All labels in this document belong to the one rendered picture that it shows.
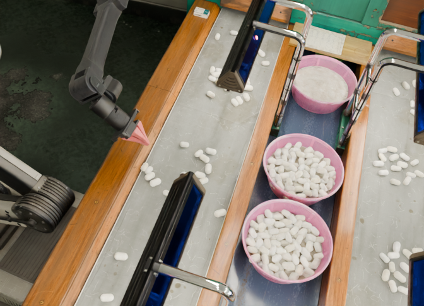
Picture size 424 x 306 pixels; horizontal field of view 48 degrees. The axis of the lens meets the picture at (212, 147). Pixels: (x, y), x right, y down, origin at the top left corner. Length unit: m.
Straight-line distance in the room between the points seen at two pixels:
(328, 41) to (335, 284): 1.04
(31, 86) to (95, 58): 1.51
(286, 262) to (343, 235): 0.20
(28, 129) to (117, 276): 1.47
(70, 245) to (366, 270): 0.84
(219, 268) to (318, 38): 1.09
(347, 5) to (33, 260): 1.51
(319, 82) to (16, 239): 1.24
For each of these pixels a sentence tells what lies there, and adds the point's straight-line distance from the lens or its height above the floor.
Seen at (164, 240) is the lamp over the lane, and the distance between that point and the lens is 0.98.
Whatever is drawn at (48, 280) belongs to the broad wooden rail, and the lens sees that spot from 1.35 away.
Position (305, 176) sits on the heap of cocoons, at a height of 0.74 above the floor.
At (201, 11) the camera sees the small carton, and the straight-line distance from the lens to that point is 2.05.
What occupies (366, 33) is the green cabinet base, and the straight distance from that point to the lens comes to 2.12.
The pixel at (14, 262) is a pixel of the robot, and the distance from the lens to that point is 1.72.
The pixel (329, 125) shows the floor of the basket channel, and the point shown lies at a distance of 1.85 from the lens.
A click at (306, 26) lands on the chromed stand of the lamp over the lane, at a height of 1.05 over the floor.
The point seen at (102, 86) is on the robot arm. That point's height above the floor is 1.03.
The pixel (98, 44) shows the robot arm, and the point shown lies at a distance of 1.44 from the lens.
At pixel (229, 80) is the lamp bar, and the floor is 1.08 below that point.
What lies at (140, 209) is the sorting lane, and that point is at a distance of 1.44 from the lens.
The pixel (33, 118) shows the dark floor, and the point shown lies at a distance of 2.72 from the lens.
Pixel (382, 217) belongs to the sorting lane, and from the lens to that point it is 1.59.
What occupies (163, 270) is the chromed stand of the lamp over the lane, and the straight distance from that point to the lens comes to 0.94.
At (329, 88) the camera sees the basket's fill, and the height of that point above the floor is 0.73.
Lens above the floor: 1.98
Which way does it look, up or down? 51 degrees down
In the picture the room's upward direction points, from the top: 9 degrees clockwise
